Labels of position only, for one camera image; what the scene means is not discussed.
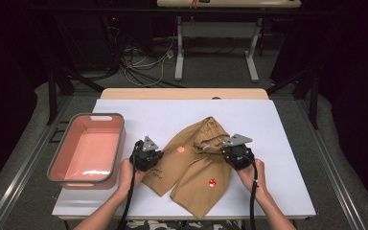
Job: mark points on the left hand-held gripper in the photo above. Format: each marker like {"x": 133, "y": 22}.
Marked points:
{"x": 147, "y": 155}

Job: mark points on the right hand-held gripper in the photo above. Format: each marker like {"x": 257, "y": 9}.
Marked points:
{"x": 238, "y": 155}

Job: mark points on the brown pants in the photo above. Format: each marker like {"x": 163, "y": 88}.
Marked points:
{"x": 195, "y": 169}

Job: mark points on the pink basket with grey rim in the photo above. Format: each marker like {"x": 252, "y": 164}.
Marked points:
{"x": 86, "y": 153}

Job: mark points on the person's right hand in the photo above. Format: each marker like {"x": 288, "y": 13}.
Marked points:
{"x": 250, "y": 179}

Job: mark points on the person's left hand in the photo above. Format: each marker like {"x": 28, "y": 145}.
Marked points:
{"x": 126, "y": 179}

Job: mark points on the white table board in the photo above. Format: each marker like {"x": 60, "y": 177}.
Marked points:
{"x": 268, "y": 121}

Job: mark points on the light wooden table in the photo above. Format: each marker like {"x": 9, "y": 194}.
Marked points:
{"x": 172, "y": 93}

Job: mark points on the person's camouflage trousers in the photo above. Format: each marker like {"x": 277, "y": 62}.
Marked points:
{"x": 159, "y": 225}

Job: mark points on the black metal stand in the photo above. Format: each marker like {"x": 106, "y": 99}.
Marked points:
{"x": 51, "y": 96}
{"x": 314, "y": 102}

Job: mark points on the desk with white legs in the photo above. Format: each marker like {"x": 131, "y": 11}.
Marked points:
{"x": 179, "y": 48}

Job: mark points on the orange object on desk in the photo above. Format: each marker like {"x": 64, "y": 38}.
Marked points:
{"x": 194, "y": 4}

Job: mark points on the aluminium floor rail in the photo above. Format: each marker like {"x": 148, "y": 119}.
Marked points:
{"x": 329, "y": 166}
{"x": 28, "y": 172}

